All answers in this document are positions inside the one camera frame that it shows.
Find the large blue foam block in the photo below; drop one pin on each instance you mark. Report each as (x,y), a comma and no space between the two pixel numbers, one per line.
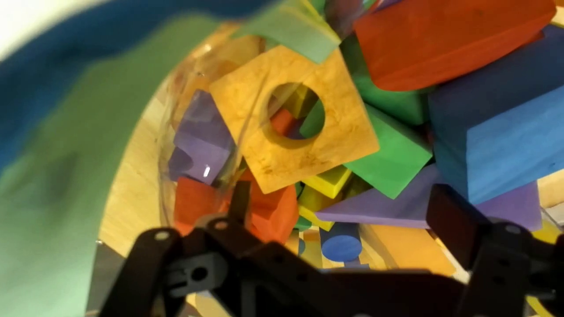
(504,130)

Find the purple triangular foam block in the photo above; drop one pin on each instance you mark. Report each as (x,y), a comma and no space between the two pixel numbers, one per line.
(388,209)

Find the triangular green foam block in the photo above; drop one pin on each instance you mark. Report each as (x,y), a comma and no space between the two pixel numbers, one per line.
(388,159)

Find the large red foam block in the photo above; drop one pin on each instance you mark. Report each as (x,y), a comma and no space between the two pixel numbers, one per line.
(446,42)

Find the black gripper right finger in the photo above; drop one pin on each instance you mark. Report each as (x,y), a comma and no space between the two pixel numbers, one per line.
(504,270)

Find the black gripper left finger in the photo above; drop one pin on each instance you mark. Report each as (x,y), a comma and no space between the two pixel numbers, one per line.
(152,265)

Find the blue foam cylinder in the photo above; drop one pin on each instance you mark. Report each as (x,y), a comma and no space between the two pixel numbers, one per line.
(340,242)

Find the yellow square block with hole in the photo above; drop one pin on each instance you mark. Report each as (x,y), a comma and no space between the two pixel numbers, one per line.
(340,135)

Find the clear bag with blue rim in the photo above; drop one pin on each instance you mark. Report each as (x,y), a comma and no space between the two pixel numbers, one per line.
(53,177)

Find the yellow foam block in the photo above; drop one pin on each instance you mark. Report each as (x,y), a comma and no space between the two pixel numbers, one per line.
(328,182)
(296,101)

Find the orange-yellow flat foam block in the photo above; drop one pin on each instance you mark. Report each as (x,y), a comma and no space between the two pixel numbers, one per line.
(406,249)

